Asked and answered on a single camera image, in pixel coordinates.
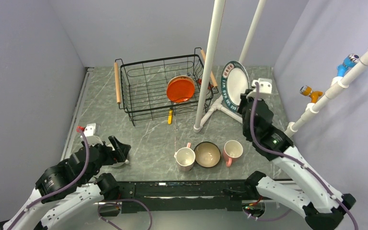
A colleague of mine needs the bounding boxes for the green rimmed white plate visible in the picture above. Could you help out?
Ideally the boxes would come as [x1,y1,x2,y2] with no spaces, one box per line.
[221,61,250,112]

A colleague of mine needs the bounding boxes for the orange plate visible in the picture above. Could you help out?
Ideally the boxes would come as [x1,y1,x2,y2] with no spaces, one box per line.
[166,75,195,103]

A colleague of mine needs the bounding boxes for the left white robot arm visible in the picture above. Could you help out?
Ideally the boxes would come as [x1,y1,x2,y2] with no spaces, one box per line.
[0,134,131,230]

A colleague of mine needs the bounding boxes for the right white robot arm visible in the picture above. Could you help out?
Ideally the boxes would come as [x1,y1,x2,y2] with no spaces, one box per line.
[237,89,359,230]

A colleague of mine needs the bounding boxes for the pink mug right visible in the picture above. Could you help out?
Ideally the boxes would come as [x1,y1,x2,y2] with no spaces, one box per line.
[222,140,243,167]

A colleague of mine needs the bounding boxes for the pink mug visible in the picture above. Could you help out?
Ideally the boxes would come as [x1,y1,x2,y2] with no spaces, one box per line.
[174,142,196,172]
[222,140,243,167]

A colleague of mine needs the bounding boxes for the orange tap on pipe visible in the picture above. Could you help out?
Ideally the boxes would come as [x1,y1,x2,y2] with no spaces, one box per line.
[299,85,323,104]

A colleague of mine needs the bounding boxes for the pink mug left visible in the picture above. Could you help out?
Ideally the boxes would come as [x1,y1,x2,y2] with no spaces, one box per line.
[174,142,196,172]

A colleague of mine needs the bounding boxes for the dark bowl cream inside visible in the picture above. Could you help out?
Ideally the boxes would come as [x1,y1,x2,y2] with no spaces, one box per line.
[194,141,221,168]

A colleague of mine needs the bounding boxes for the blue tap on pipe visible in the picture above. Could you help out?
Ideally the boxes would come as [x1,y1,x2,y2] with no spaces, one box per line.
[337,54,360,77]

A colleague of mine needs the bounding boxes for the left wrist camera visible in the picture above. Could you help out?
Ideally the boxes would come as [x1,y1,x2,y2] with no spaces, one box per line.
[76,123,103,146]

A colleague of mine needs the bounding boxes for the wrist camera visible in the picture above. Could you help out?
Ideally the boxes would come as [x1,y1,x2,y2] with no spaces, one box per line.
[246,78,273,99]
[76,123,103,146]

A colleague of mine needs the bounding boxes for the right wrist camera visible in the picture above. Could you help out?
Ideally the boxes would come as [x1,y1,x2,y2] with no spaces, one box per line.
[246,78,273,99]

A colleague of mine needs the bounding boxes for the yellow handled utensil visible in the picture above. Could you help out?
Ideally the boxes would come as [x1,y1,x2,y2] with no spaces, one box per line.
[167,109,173,125]

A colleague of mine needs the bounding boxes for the black wire dish rack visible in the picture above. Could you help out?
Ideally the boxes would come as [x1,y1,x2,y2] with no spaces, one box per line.
[114,47,206,125]

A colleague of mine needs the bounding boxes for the red handled scissors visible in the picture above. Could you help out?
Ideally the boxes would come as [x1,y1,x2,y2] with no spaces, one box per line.
[197,79,212,91]

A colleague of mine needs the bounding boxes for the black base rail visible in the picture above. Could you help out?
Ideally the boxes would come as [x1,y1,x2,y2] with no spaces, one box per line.
[104,179,266,218]

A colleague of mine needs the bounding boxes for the white pvc pipe frame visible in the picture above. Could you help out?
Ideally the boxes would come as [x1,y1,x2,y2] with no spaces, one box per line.
[193,0,368,137]

